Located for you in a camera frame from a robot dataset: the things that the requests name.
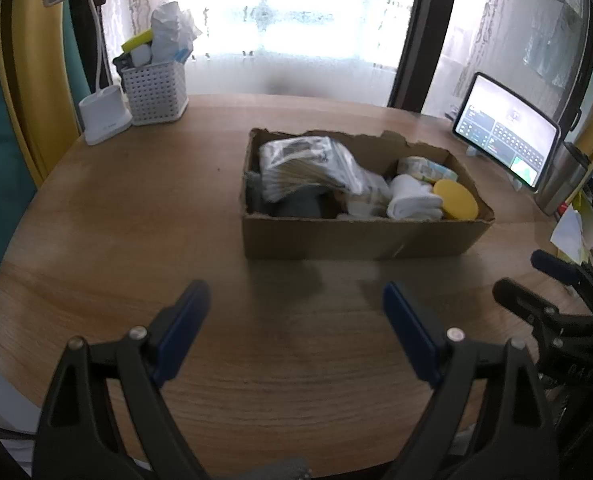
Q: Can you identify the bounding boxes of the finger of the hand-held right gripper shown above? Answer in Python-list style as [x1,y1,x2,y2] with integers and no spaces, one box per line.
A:
[493,277,593,349]
[531,249,593,306]

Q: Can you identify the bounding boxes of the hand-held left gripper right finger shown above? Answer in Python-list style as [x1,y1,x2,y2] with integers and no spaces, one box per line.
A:
[381,281,560,480]

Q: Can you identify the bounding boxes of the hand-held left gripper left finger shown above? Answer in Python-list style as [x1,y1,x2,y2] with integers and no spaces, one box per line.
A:
[31,280,212,480]

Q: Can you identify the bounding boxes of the torn cardboard box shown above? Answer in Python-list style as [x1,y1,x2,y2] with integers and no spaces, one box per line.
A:
[240,127,496,261]

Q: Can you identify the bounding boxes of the yellow-lid jar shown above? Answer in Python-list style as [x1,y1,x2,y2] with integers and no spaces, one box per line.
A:
[433,179,479,220]

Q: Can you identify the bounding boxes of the white cloth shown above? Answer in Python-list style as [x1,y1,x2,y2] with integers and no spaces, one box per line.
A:
[387,174,445,221]

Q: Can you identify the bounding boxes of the clear snack bag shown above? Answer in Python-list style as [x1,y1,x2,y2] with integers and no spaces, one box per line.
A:
[334,172,392,220]

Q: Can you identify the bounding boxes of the tissue packet with yellow bear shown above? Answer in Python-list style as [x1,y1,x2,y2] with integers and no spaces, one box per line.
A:
[397,156,458,183]

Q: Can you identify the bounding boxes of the cotton swab pack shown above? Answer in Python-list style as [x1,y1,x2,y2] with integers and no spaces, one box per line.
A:
[259,136,377,203]

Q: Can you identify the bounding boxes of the person's left hand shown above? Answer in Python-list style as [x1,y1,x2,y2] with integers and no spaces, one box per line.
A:
[264,457,312,480]

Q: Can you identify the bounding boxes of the white paper card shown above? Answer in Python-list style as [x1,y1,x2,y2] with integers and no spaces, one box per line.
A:
[551,207,585,261]

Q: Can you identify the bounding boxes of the steel tumbler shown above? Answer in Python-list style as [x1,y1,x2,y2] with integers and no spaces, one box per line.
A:
[535,141,591,217]

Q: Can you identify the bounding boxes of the tablet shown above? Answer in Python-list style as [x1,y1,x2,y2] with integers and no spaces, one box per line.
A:
[453,72,561,192]

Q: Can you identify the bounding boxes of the white desk lamp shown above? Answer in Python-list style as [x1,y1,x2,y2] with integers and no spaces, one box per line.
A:
[42,0,141,146]

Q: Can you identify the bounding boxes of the white perforated basket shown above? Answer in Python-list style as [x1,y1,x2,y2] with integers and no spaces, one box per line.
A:
[120,60,188,126]

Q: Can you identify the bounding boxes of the yellow sponge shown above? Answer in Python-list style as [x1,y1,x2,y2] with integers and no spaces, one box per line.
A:
[120,30,154,53]

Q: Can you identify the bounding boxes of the crumpled white plastic bag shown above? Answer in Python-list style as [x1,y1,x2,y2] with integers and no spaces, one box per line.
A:
[150,2,203,63]

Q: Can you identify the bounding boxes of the black window post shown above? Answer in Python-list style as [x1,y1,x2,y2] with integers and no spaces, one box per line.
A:
[387,0,462,111]

